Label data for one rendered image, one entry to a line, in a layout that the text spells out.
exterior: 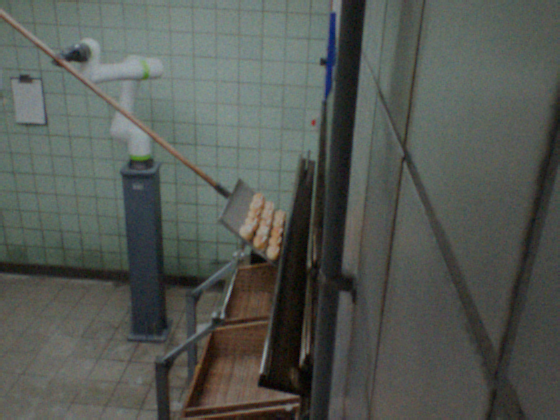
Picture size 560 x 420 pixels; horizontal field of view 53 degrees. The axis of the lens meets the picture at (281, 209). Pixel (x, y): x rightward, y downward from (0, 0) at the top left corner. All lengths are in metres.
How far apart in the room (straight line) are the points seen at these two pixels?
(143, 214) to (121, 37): 1.23
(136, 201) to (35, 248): 1.50
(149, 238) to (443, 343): 3.45
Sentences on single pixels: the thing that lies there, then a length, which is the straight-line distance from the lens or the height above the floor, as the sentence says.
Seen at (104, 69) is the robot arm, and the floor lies 1.81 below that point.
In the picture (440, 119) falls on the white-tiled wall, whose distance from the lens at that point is 0.18.
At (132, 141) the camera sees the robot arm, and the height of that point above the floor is 1.37.
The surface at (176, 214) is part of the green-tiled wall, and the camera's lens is 4.26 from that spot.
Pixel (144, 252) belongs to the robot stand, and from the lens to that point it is 3.64.
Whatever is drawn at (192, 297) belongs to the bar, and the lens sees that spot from 2.60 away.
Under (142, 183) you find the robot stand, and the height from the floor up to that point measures 1.12.
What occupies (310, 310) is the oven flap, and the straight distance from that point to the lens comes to 1.55.
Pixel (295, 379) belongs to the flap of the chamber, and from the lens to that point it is 1.43.
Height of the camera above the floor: 2.32
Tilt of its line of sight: 23 degrees down
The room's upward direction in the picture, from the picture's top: 3 degrees clockwise
